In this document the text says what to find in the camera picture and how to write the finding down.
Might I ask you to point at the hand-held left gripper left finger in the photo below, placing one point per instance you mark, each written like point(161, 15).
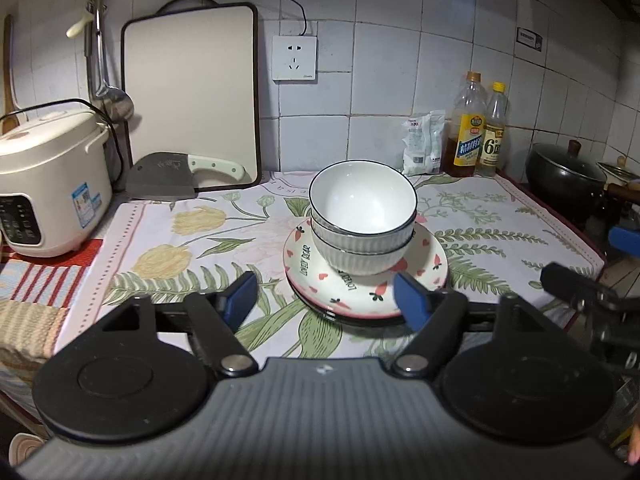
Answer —
point(240, 297)

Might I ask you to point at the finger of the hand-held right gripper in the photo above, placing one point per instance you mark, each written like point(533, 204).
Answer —
point(627, 245)
point(575, 285)

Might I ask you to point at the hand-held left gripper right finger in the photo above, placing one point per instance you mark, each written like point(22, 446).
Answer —
point(412, 302)

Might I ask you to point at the white sun-print plate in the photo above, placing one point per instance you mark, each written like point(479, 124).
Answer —
point(360, 321)

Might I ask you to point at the white ribbed bowl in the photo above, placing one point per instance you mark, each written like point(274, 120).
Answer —
point(360, 262)
point(360, 195)
point(320, 234)

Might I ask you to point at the pink rabbit-print plate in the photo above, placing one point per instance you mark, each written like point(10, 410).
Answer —
point(317, 280)

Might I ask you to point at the small enamel pot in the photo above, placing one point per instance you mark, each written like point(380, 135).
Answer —
point(622, 172)

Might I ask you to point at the floral tablecloth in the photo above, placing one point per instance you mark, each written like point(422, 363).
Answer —
point(190, 240)

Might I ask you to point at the black lidded wok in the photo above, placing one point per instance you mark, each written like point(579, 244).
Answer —
point(560, 175)

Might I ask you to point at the white powder bag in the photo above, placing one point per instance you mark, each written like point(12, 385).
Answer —
point(417, 145)

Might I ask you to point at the clear vinegar bottle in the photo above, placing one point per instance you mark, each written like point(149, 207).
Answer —
point(494, 140)

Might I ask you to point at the clear plastic seasoning bag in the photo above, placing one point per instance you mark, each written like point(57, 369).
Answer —
point(439, 135)

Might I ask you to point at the cooking oil bottle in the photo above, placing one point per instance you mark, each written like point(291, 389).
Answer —
point(467, 135)

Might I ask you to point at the red striped cloth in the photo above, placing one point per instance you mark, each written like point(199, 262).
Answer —
point(35, 300)

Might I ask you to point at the white cutting board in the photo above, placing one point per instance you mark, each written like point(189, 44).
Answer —
point(190, 95)

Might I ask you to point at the white rice cooker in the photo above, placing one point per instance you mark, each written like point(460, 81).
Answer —
point(50, 180)

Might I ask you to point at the hanging metal ladle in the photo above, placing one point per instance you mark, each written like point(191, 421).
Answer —
point(117, 102)

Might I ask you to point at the beige slipper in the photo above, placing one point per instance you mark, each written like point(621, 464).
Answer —
point(27, 452)

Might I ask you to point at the wooden spatula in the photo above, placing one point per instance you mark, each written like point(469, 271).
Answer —
point(9, 85)

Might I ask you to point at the blue wall sticker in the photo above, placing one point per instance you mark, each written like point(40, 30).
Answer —
point(530, 39)

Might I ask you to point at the white wall socket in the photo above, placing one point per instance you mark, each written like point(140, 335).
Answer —
point(295, 57)

